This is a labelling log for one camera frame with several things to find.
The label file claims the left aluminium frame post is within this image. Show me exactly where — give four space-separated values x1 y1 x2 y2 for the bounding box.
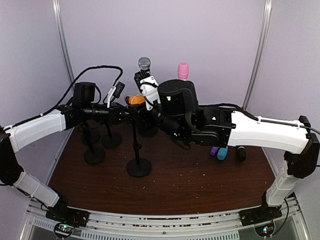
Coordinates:
52 0 74 82

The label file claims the black microphone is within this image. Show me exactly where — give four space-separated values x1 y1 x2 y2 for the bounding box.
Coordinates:
236 146 247 162

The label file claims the silver rhinestone microphone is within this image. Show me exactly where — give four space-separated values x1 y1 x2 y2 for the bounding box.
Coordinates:
138 56 151 75

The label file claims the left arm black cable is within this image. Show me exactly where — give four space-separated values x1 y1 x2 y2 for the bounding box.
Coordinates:
39 64 124 118

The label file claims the purple microphone's black stand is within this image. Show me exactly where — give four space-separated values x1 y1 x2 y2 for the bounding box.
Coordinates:
78 122 101 146

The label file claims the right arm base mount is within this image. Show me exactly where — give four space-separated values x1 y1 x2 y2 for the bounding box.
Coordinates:
239 206 282 238

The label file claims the aluminium frame post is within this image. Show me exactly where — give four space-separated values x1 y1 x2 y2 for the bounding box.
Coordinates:
242 0 273 110
52 0 74 82

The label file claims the right aluminium frame post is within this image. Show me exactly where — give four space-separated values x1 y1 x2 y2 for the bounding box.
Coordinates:
242 0 273 110

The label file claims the pink microphone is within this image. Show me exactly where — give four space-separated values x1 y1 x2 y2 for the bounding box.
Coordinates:
177 62 189 80

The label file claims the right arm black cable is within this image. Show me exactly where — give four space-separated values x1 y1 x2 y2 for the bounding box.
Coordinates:
219 102 320 236

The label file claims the purple microphone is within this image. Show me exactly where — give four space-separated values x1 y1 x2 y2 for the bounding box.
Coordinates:
210 146 220 156

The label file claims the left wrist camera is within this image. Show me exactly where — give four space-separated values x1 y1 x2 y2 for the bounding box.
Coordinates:
102 81 126 109

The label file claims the rhinestone microphone's black stand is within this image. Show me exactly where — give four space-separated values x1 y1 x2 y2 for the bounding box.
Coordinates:
137 126 158 138

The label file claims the blue microphone's black stand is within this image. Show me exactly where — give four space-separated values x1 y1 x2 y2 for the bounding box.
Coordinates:
101 124 122 149

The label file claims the orange microphone's black stand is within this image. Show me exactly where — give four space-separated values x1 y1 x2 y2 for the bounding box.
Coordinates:
126 105 152 178

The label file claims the blue microphone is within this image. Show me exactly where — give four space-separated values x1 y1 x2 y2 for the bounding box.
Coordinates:
217 146 228 161

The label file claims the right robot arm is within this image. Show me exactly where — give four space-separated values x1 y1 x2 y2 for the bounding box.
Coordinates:
136 76 320 221

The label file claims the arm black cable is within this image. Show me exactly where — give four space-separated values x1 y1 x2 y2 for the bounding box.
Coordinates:
39 64 124 118
219 102 320 236

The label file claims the front aluminium rail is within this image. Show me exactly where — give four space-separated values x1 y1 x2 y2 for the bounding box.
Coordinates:
24 194 308 240

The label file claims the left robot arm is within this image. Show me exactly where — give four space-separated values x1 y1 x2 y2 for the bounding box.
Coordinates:
0 82 125 222

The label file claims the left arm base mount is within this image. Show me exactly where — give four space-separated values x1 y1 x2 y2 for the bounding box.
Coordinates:
45 208 90 239

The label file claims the orange microphone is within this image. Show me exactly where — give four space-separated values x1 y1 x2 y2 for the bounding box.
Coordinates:
124 94 146 105

